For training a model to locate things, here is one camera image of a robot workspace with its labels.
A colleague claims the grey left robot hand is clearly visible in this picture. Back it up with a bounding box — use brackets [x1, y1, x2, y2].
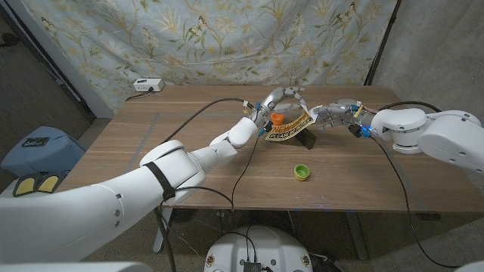
[251, 86, 306, 129]

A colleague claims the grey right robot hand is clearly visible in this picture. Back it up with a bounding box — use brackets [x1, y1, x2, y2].
[312, 98, 375, 133]

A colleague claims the yellow new driver bumper sticker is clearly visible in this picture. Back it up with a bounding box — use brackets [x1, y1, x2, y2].
[264, 112, 317, 143]

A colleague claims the black package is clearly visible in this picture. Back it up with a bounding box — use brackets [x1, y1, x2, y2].
[296, 128, 318, 151]

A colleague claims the floral backdrop cloth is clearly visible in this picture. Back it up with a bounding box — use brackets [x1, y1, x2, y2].
[20, 0, 399, 114]

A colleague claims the green plastic cup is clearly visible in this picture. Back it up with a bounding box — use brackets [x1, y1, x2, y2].
[293, 164, 311, 182]

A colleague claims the black backdrop pole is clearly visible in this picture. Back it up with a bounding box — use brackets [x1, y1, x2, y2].
[363, 0, 402, 86]

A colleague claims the grey metal table leg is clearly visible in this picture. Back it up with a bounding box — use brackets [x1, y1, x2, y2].
[152, 207, 175, 253]
[343, 211, 370, 261]

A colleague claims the white power box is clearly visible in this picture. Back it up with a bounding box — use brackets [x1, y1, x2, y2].
[132, 78, 166, 93]

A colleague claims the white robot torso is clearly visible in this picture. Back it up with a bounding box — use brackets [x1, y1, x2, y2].
[203, 225, 314, 272]

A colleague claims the blue plastic bin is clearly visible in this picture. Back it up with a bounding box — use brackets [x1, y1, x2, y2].
[0, 125, 87, 178]

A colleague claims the black yellow foot pedal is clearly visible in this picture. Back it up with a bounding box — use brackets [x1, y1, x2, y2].
[12, 172, 61, 198]

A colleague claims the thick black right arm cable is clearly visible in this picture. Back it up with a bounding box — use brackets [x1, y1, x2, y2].
[377, 100, 443, 114]

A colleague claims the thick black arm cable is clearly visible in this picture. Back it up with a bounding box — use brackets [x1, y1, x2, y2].
[377, 100, 443, 114]
[153, 97, 254, 272]

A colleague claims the thin black left wrist cable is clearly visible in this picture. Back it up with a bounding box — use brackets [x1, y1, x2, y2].
[158, 130, 265, 261]

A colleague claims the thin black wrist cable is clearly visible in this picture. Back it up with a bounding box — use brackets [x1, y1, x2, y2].
[158, 130, 265, 261]
[370, 135, 461, 269]

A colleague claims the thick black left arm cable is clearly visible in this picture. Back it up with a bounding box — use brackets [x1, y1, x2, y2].
[153, 97, 254, 272]

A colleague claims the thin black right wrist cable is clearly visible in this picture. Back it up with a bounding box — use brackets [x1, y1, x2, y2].
[370, 135, 461, 269]

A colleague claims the black power box cable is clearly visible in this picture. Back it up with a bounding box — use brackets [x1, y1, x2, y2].
[126, 87, 154, 102]

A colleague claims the black torso cable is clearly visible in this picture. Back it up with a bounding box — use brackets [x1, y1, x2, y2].
[221, 225, 258, 264]

